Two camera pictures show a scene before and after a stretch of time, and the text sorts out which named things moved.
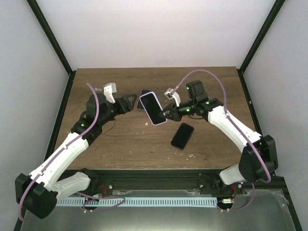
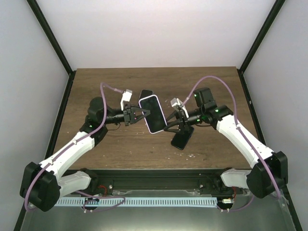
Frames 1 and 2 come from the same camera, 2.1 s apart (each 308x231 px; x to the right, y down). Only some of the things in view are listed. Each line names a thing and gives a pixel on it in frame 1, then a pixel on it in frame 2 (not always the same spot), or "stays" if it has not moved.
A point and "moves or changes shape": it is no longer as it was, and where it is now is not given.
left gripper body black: x=122 y=109 → x=127 y=114
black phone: x=150 y=102 moves or changes shape
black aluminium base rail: x=104 y=182 stays
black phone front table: x=182 y=136 stays
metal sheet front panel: x=269 y=211 stays
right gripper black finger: x=173 y=118 → x=167 y=128
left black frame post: x=40 y=16 stays
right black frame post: x=277 y=6 stays
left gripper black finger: x=132 y=98 → x=138 y=111
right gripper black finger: x=170 y=107 → x=175 y=116
